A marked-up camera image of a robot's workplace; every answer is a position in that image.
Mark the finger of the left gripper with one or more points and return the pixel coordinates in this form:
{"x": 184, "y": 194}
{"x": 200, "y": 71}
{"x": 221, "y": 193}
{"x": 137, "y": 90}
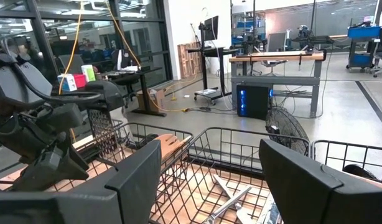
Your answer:
{"x": 54, "y": 171}

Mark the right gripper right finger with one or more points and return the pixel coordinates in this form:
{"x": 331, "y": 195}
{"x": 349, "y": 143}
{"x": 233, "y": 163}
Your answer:
{"x": 318, "y": 202}

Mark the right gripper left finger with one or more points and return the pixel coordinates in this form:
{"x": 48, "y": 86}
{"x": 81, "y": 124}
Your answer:
{"x": 85, "y": 208}

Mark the wooden spork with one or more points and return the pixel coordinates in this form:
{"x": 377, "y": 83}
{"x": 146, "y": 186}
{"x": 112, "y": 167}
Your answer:
{"x": 169, "y": 146}

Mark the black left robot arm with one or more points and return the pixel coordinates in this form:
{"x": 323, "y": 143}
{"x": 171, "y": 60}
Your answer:
{"x": 16, "y": 84}

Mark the white blue box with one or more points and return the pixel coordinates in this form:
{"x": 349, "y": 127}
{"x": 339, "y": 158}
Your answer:
{"x": 66, "y": 82}

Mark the black perforated metal plate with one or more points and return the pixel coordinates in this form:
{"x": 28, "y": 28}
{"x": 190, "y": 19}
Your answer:
{"x": 100, "y": 124}

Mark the red box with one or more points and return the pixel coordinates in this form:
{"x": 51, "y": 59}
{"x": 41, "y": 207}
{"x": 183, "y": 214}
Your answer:
{"x": 80, "y": 81}

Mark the green white box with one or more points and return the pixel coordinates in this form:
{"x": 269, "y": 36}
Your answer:
{"x": 88, "y": 73}

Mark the black floor fan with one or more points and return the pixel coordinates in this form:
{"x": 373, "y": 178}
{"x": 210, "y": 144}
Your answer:
{"x": 284, "y": 124}

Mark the black office desk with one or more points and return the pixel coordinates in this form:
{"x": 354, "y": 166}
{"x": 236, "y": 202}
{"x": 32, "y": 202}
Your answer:
{"x": 132, "y": 74}

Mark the black computer tower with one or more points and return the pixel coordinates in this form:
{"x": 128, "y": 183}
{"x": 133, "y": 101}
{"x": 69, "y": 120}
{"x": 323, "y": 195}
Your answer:
{"x": 253, "y": 102}

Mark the brown cardboard box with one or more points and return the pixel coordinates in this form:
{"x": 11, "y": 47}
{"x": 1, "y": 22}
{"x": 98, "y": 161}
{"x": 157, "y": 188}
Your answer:
{"x": 153, "y": 99}

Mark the wood-top grey workbench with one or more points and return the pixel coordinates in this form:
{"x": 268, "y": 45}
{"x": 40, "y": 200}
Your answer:
{"x": 272, "y": 57}

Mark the wooden pallet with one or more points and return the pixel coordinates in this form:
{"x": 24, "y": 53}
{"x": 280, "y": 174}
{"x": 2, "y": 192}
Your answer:
{"x": 188, "y": 60}

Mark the blue bin utility cart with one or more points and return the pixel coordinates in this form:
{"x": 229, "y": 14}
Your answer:
{"x": 363, "y": 32}

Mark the black standing desk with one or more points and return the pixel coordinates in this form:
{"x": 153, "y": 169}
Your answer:
{"x": 209, "y": 53}

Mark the black background monitor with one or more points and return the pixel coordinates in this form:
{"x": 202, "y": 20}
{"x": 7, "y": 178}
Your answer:
{"x": 211, "y": 28}

